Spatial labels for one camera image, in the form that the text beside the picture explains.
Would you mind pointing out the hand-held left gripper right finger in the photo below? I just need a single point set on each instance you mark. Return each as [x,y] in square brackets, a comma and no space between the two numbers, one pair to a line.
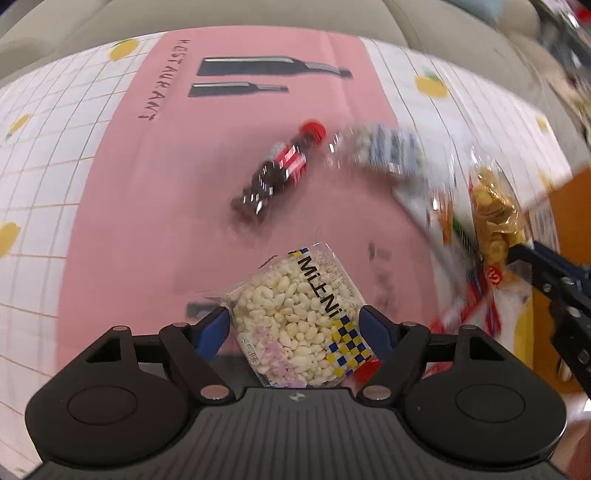
[376,330]

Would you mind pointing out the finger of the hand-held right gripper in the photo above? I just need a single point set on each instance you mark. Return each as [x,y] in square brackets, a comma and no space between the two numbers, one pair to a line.
[575,341]
[549,265]

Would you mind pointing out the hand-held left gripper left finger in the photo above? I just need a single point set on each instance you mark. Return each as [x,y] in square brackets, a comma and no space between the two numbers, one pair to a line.
[213,330]

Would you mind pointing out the orange cardboard box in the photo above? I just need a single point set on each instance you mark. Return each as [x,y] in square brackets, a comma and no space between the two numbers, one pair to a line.
[572,207]

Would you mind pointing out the golden yellow snack bag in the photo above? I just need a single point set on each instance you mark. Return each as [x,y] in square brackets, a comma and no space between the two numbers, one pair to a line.
[496,217]

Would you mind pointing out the clear puffed rice packet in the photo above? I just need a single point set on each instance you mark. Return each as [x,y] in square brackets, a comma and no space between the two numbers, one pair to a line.
[291,318]

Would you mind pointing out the red white snack packet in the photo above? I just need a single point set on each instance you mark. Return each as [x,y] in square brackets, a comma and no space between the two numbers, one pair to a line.
[475,300]

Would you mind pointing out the small red packet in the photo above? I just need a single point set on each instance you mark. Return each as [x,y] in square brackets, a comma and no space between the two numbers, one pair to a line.
[368,372]

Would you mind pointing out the cola bottle shaped candy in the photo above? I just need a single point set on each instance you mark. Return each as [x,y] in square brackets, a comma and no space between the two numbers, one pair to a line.
[277,173]

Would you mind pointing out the clear packet with striped label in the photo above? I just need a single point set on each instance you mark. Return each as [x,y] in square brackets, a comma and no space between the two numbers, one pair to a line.
[383,147]

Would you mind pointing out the beige sofa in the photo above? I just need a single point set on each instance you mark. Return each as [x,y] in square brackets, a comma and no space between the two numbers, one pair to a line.
[69,23]

